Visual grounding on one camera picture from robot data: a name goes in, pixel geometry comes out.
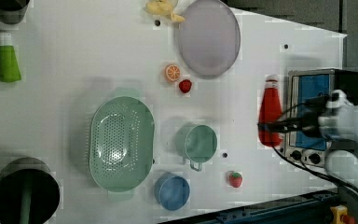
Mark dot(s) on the dark grey pot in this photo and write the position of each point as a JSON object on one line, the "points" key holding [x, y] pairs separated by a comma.
{"points": [[13, 11]]}

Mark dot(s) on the green mug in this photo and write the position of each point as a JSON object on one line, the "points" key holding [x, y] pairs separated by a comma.
{"points": [[196, 143]]}

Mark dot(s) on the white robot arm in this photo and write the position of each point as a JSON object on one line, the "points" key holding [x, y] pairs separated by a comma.
{"points": [[332, 117]]}

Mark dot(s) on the orange slice toy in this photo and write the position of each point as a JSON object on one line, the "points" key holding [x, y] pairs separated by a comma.
{"points": [[172, 72]]}

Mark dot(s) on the red strawberry toy lower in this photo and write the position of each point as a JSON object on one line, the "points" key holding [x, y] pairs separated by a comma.
{"points": [[235, 179]]}

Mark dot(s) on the yellow red emergency button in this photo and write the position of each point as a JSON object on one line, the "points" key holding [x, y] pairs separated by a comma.
{"points": [[340, 215]]}

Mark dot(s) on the red strawberry toy upper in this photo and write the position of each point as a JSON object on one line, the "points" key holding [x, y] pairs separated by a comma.
{"points": [[185, 86]]}

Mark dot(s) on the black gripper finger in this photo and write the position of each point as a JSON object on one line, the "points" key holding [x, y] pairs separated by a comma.
{"points": [[281, 126]]}

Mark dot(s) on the blue metal frame rail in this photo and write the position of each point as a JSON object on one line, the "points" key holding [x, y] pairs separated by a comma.
{"points": [[310, 208]]}

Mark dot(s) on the lavender round plate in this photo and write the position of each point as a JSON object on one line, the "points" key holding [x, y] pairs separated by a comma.
{"points": [[209, 40]]}

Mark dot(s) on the black pot with green utensil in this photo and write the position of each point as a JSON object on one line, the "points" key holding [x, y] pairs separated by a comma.
{"points": [[29, 194]]}

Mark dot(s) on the green perforated strainer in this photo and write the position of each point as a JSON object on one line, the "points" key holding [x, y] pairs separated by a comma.
{"points": [[121, 142]]}

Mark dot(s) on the green squeeze tube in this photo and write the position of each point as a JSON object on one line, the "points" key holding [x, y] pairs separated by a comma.
{"points": [[9, 67]]}

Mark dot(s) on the red ketchup bottle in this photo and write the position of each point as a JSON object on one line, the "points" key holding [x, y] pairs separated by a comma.
{"points": [[270, 111]]}

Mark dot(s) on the black silver toaster oven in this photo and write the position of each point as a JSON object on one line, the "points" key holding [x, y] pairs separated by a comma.
{"points": [[300, 86]]}

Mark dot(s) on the blue cup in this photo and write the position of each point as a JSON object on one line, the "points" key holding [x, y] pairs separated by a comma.
{"points": [[171, 191]]}

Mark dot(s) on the red strawberry toy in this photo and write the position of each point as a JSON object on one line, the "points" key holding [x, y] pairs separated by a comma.
{"points": [[185, 86], [235, 179]]}

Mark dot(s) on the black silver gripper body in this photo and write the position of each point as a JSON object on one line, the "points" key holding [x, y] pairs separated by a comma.
{"points": [[315, 107]]}

